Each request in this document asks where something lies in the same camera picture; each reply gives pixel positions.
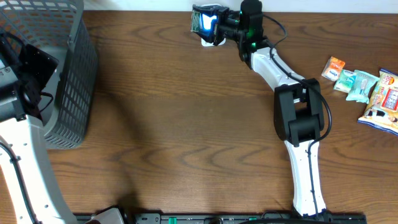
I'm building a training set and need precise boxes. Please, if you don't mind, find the white yellow snack bag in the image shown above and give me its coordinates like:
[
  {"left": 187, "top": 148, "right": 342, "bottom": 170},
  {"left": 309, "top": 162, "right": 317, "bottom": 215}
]
[{"left": 358, "top": 68, "right": 398, "bottom": 136}]

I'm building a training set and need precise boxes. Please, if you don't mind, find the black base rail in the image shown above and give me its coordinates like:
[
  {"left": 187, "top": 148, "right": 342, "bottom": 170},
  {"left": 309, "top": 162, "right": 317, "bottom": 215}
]
[{"left": 76, "top": 208, "right": 367, "bottom": 224}]

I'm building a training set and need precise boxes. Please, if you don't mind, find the teal Kleenex tissue pack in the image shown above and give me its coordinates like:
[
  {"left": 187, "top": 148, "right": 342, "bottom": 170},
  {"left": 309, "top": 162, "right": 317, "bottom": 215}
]
[{"left": 333, "top": 69, "right": 356, "bottom": 93}]

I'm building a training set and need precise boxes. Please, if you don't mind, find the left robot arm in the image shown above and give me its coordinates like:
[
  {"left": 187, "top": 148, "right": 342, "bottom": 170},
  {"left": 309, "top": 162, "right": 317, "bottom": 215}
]
[{"left": 1, "top": 30, "right": 127, "bottom": 224}]

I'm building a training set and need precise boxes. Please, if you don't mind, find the green round-label packet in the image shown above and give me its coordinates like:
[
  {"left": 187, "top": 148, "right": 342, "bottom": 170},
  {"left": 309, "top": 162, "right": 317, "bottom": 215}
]
[{"left": 190, "top": 9, "right": 201, "bottom": 32}]

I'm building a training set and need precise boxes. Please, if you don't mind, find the white barcode scanner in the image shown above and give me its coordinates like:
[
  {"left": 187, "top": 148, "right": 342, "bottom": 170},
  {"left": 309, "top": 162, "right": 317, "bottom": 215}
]
[{"left": 200, "top": 3, "right": 227, "bottom": 48}]

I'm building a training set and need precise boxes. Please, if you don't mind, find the grey plastic mesh basket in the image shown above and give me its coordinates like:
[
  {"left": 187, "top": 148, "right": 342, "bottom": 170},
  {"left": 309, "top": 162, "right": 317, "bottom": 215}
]
[{"left": 1, "top": 0, "right": 98, "bottom": 149}]

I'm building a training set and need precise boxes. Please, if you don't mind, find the green wipes packet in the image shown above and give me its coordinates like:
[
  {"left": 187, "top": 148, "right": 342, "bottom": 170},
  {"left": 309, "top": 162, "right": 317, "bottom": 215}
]
[{"left": 346, "top": 70, "right": 379, "bottom": 104}]

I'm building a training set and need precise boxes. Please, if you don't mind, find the orange tissue pack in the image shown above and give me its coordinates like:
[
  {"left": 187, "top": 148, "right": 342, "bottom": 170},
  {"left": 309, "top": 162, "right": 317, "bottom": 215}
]
[{"left": 321, "top": 57, "right": 346, "bottom": 82}]

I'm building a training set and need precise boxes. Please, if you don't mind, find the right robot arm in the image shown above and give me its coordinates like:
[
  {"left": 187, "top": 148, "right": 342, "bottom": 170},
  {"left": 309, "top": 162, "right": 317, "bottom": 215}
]
[{"left": 191, "top": 1, "right": 326, "bottom": 219}]

